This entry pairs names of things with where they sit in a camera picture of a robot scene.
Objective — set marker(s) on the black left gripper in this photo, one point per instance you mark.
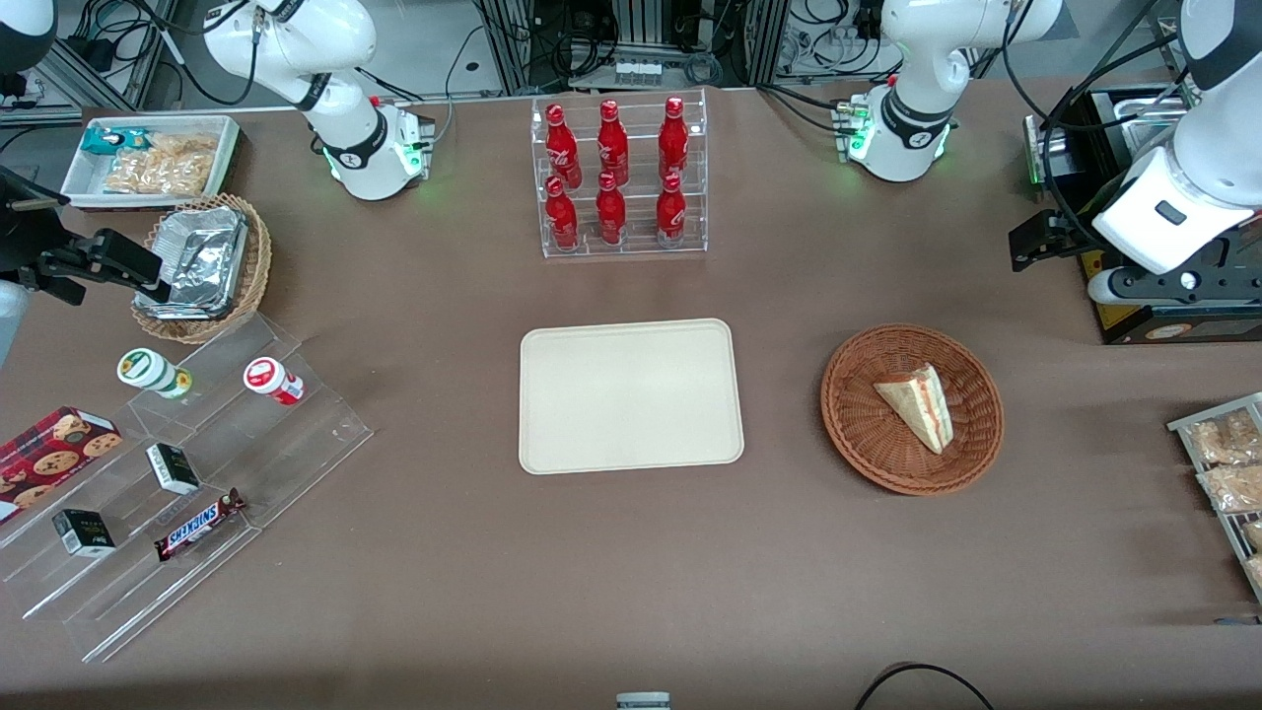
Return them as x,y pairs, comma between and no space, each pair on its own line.
1068,235

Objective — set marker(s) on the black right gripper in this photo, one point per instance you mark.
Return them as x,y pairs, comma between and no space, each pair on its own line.
22,240

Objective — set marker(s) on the triangular sandwich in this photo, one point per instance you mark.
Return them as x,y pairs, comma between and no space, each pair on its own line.
922,409

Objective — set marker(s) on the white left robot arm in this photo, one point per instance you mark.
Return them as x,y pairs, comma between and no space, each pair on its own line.
912,99

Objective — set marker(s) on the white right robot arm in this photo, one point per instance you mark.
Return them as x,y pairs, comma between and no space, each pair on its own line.
335,39

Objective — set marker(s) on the aluminium foil tray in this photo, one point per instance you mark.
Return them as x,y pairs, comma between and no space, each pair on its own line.
202,256

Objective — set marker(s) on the tan wicker basket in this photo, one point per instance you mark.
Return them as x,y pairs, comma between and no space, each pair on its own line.
258,276

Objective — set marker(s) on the tray of packaged snacks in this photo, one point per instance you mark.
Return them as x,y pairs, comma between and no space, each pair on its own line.
1188,422

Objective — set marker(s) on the brown round wicker basket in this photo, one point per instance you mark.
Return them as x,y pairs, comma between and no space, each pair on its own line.
917,468

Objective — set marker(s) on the beige plastic tray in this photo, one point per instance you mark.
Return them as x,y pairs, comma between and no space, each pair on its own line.
611,394

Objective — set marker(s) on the white rectangular bin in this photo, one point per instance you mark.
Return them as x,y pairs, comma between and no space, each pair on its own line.
79,187

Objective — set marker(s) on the clear cracker bag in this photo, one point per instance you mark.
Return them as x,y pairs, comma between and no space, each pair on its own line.
158,176
187,145

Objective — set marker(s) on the green lid cup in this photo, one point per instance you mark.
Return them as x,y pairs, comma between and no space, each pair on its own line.
148,370

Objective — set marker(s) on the teal snack packet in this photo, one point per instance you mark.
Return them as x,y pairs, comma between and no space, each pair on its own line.
104,140

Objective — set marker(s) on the black hot food display case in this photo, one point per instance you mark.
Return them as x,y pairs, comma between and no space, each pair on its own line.
1173,320

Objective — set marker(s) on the steel food pan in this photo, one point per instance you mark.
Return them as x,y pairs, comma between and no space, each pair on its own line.
1144,118

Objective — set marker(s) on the red lid cup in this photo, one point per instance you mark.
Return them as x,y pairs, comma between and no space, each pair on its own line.
268,379

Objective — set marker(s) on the small black box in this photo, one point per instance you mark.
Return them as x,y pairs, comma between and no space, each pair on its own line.
84,533
173,468

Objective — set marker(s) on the red cookie box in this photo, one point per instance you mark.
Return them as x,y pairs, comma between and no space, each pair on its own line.
49,459

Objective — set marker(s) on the clear acrylic stepped shelf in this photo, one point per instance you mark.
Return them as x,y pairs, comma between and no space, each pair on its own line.
315,434

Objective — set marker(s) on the clear snack bag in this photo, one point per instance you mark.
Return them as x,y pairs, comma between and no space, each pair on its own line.
1254,534
1255,572
1223,439
1232,488

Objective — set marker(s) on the Snickers chocolate bar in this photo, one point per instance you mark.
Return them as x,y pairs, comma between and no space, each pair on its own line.
197,525

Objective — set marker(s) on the clear acrylic bottle rack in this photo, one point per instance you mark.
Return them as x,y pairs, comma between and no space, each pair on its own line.
692,247

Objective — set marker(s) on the red cola bottle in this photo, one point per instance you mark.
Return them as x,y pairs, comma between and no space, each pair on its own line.
613,148
560,148
670,214
610,214
562,219
673,143

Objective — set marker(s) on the white power strip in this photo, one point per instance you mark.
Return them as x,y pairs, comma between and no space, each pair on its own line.
638,72

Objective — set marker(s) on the grey device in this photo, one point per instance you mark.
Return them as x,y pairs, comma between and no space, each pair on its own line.
643,702

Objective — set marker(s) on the aluminium frame rack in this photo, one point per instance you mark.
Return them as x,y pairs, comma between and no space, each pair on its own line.
513,39

